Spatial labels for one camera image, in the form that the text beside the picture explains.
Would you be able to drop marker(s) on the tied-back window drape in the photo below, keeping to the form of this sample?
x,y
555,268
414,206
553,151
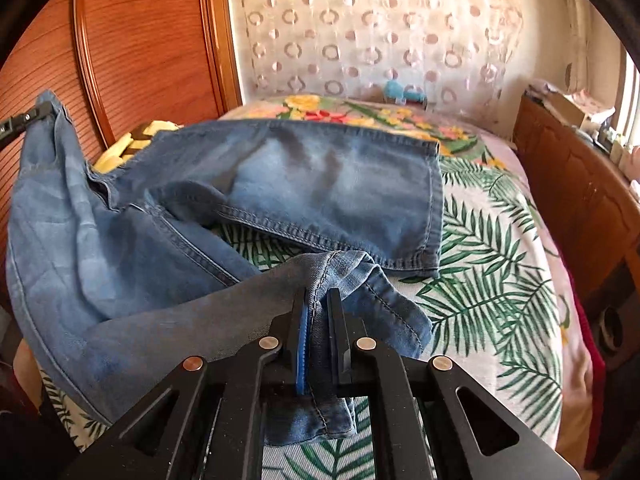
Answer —
x,y
577,69

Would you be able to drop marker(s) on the wooden louvered wardrobe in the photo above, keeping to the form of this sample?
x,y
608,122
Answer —
x,y
116,64

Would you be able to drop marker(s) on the floral pink bed cover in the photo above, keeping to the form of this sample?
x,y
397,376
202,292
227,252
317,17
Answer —
x,y
578,421

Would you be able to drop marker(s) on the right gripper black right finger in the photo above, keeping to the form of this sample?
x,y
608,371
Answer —
x,y
431,419

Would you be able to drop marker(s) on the wooden sideboard cabinet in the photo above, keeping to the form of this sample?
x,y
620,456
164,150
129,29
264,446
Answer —
x,y
593,219

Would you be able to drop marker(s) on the sheer circle pattern curtain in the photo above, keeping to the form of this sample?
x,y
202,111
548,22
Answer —
x,y
455,51

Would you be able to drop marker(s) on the blue toy on headboard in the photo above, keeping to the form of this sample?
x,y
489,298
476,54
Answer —
x,y
396,92

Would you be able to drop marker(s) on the blue denim jeans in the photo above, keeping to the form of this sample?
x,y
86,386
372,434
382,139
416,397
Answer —
x,y
197,243

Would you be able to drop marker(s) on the yellow Pikachu plush toy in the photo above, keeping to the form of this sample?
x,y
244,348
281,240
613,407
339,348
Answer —
x,y
130,143

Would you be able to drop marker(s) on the window with wooden frame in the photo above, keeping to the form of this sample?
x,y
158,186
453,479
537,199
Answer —
x,y
626,116

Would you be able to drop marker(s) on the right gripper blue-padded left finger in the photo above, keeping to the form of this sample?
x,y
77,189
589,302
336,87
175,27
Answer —
x,y
204,420

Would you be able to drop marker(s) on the cardboard box on cabinet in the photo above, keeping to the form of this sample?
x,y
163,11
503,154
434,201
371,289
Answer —
x,y
579,109

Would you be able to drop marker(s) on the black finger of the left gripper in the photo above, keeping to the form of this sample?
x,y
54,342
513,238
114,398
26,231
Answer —
x,y
11,128

